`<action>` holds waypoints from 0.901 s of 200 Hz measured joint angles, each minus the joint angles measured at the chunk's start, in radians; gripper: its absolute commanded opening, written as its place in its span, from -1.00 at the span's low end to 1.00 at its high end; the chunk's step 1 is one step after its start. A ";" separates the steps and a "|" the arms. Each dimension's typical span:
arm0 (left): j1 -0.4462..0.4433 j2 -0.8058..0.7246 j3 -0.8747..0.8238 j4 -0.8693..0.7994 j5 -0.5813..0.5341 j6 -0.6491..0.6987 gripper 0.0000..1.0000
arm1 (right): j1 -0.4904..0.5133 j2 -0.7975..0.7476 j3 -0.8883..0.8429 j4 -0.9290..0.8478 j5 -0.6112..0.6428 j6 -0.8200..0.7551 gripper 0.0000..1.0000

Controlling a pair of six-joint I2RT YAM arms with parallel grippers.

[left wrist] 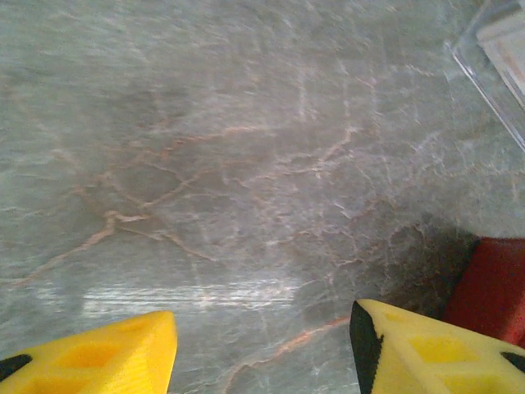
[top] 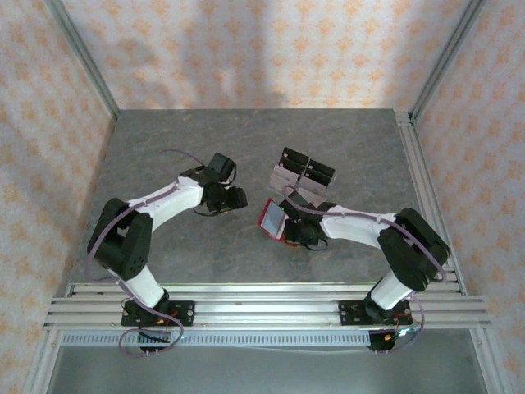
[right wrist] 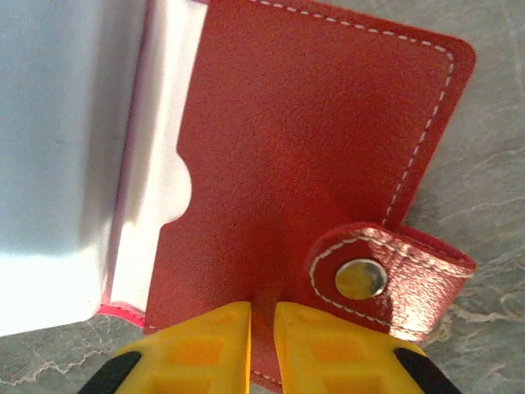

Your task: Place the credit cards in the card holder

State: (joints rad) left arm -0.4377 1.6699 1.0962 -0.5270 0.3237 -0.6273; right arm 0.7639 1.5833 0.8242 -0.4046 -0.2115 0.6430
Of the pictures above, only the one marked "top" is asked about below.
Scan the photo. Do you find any aluminium frame post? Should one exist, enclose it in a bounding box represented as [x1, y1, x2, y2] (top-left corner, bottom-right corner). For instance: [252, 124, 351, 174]
[409, 0, 490, 124]
[43, 0, 121, 121]

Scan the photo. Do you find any slotted grey cable duct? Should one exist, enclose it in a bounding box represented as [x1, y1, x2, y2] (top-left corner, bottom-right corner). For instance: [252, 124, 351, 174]
[60, 331, 372, 349]

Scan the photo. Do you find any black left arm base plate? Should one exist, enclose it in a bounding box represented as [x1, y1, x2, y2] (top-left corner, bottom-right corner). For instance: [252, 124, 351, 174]
[121, 300, 196, 329]

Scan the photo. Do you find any clear acrylic card stand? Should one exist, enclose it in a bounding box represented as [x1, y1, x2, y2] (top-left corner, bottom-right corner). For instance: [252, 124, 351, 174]
[267, 146, 340, 205]

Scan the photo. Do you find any red leather card holder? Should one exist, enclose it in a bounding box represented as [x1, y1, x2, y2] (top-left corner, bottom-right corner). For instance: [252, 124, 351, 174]
[256, 197, 300, 250]

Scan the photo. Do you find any white card with pink print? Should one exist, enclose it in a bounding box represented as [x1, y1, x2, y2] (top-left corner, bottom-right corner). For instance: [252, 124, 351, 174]
[301, 186, 328, 204]
[302, 176, 331, 192]
[273, 164, 305, 179]
[269, 173, 304, 191]

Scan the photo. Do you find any black card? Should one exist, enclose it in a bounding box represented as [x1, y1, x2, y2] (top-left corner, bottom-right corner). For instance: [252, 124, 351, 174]
[308, 157, 338, 174]
[278, 156, 307, 172]
[281, 147, 312, 164]
[304, 165, 334, 182]

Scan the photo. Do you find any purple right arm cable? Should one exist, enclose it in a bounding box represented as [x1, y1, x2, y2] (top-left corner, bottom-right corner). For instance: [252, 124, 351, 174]
[281, 185, 448, 355]

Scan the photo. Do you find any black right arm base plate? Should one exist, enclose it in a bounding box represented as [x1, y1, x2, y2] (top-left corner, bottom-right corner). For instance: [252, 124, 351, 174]
[338, 299, 412, 328]

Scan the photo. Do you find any aluminium frame leg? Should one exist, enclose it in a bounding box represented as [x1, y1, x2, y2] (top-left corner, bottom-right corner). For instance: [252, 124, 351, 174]
[469, 328, 516, 394]
[21, 328, 63, 394]

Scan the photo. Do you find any aluminium rail beam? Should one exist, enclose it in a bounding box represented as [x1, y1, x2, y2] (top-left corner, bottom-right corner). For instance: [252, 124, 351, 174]
[43, 282, 492, 332]

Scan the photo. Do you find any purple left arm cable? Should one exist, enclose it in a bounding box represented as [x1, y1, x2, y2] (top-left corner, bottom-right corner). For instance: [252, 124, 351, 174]
[87, 149, 206, 359]

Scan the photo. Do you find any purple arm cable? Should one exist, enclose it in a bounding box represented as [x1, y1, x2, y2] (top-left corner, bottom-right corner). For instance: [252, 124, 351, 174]
[87, 149, 206, 359]
[281, 185, 448, 355]

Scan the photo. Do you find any aluminium side rail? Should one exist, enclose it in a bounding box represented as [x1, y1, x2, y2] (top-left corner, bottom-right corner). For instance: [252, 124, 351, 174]
[393, 109, 468, 297]

